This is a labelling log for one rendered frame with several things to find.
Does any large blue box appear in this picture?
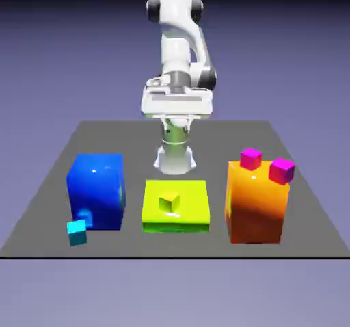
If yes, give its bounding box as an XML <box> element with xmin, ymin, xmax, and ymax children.
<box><xmin>65</xmin><ymin>153</ymin><xmax>127</xmax><ymax>231</ymax></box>

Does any large orange box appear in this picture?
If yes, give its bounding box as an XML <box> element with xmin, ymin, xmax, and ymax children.
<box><xmin>224</xmin><ymin>160</ymin><xmax>291</xmax><ymax>245</ymax></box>

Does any small cyan cube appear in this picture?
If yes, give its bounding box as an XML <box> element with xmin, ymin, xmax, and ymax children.
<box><xmin>66</xmin><ymin>219</ymin><xmax>89</xmax><ymax>247</ymax></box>

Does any small yellow cube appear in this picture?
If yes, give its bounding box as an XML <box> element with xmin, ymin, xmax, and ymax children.
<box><xmin>157</xmin><ymin>190</ymin><xmax>181</xmax><ymax>213</ymax></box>

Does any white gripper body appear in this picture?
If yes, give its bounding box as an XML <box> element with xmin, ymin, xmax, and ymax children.
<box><xmin>140</xmin><ymin>85</ymin><xmax>214</xmax><ymax>120</ymax></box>

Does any large yellow-green box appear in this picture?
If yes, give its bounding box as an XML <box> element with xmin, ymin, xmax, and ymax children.
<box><xmin>141</xmin><ymin>179</ymin><xmax>211</xmax><ymax>234</ymax></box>

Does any small magenta cube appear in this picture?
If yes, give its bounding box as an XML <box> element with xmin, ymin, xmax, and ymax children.
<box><xmin>239</xmin><ymin>147</ymin><xmax>264</xmax><ymax>172</ymax></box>
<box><xmin>268</xmin><ymin>157</ymin><xmax>297</xmax><ymax>186</ymax></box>

